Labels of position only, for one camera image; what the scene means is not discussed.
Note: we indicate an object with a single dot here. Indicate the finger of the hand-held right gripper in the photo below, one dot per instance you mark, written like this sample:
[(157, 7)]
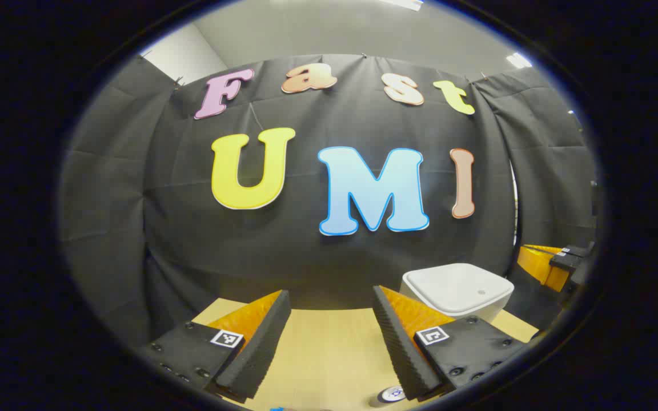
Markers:
[(537, 265), (543, 248)]

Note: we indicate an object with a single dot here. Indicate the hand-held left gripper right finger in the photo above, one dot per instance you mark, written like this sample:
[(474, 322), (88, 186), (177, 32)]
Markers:
[(400, 348)]

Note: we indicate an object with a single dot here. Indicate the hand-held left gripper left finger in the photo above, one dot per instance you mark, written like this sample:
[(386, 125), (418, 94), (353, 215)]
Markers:
[(260, 348)]

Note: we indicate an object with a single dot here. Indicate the silver blue pop can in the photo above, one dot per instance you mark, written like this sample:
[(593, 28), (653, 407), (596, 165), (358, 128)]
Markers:
[(390, 394)]

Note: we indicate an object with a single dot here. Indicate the white desktop garbage bin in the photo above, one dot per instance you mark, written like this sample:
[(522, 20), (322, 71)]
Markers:
[(454, 291)]

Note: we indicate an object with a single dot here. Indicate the wooden desktop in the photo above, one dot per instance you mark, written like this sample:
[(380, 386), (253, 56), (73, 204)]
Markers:
[(329, 354)]

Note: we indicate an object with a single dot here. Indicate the black backdrop cloth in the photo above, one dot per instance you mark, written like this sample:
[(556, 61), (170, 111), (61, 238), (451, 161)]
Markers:
[(306, 257)]

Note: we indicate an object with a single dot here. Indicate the ceiling light panel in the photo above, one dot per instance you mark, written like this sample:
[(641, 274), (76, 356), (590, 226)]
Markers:
[(518, 60), (404, 3)]

